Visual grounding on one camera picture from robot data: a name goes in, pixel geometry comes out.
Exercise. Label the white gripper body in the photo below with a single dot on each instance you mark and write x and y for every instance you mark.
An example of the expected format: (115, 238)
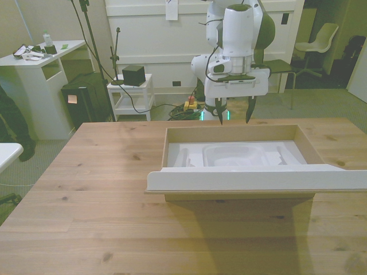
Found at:
(243, 86)

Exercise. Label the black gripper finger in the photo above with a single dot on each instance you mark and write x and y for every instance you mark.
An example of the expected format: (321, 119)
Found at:
(251, 110)
(220, 111)

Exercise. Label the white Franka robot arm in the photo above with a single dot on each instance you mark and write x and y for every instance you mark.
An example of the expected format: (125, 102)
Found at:
(238, 34)

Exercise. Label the white foam box insert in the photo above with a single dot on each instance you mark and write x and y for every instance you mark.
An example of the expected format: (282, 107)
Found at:
(183, 149)

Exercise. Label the brown cardboard box with lid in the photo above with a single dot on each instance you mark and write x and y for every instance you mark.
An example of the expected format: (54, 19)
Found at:
(313, 149)

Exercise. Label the black cube box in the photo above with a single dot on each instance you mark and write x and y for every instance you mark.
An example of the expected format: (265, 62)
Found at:
(133, 76)

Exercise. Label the yellow red emergency stop button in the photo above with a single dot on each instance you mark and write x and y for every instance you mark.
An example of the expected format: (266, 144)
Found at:
(191, 103)

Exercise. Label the dark green seat chair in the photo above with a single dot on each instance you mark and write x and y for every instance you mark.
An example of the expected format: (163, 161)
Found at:
(279, 66)

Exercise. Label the small white step stool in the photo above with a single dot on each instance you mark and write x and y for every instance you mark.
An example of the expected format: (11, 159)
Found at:
(143, 83)

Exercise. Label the white swivel chair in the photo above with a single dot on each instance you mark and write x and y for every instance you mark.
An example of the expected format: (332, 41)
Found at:
(321, 40)

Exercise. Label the white paper sheet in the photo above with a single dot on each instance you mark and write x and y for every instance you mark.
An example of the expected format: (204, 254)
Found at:
(171, 10)

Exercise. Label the black bag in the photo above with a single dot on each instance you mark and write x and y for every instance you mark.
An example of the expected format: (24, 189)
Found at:
(354, 50)

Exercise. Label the black microphone stand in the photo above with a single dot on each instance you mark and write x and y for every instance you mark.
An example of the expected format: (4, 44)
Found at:
(116, 57)

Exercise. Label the black computer case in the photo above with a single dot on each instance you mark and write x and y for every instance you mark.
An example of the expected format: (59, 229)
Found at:
(86, 106)

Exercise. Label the orange sticky note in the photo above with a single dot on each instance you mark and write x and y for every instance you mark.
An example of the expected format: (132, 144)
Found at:
(72, 99)

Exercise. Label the tall black tripod stand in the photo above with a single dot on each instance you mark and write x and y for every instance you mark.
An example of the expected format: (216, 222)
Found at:
(91, 37)

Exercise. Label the green sticky note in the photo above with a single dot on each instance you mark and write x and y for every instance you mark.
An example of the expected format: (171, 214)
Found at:
(65, 46)

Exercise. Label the small black holder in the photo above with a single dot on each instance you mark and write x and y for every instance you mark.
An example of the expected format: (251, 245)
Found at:
(50, 49)

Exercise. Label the clear plastic bottle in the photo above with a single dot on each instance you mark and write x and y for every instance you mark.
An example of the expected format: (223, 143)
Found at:
(47, 37)

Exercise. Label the white side desk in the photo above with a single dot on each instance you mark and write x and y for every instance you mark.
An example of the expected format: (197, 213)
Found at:
(31, 86)

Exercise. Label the white handheld controller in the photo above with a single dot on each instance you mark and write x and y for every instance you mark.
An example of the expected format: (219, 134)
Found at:
(34, 55)

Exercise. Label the person leg dark trousers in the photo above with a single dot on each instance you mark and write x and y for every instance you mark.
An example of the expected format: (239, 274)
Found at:
(14, 126)

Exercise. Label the white rounded table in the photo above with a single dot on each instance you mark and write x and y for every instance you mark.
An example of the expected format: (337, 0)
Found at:
(8, 154)

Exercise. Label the black stand foot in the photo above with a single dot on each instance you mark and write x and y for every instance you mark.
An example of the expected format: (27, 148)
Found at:
(10, 198)

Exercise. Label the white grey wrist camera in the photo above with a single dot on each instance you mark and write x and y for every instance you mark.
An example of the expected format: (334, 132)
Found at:
(218, 67)

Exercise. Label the black wall outlet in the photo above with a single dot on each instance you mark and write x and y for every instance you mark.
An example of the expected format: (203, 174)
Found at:
(176, 83)

